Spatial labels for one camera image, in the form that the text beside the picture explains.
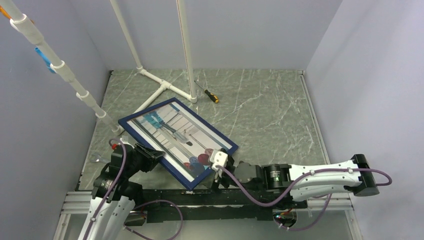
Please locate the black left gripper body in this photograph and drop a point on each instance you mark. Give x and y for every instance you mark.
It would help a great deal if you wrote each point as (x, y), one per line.
(139, 162)

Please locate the white PVC pipe stand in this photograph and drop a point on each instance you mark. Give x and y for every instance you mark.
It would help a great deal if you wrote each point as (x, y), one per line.
(34, 103)

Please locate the aluminium table edge rail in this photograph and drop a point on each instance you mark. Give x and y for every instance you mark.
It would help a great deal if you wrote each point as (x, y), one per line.
(301, 75)

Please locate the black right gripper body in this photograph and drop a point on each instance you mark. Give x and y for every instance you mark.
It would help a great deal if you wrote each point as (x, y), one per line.
(221, 178)

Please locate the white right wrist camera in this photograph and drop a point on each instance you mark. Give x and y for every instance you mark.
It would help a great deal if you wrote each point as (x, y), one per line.
(218, 159)

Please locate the aluminium front rail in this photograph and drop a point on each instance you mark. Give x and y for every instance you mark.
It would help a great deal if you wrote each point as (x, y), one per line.
(75, 203)

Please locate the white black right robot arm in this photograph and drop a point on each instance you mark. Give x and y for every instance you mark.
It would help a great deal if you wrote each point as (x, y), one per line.
(298, 182)

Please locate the yellow black screwdriver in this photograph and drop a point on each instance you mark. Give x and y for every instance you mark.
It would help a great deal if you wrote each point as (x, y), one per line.
(210, 95)

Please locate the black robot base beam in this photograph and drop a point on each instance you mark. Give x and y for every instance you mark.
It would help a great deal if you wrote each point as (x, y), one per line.
(203, 204)

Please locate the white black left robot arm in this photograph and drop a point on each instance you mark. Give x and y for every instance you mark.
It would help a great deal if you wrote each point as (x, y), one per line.
(114, 196)

